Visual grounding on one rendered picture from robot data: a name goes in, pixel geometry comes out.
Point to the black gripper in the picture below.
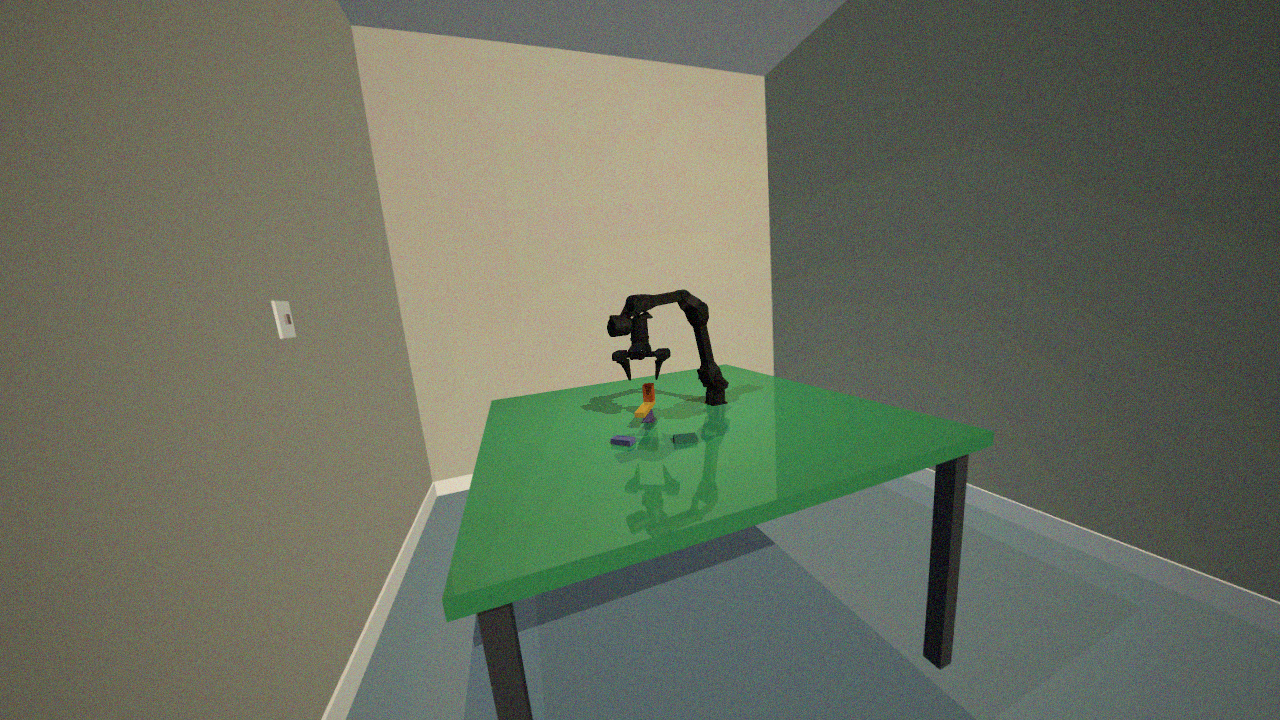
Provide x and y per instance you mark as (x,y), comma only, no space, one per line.
(621,355)

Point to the orange bar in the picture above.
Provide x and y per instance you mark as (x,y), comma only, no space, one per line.
(648,400)

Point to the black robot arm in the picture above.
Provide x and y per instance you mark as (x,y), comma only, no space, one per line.
(697,314)

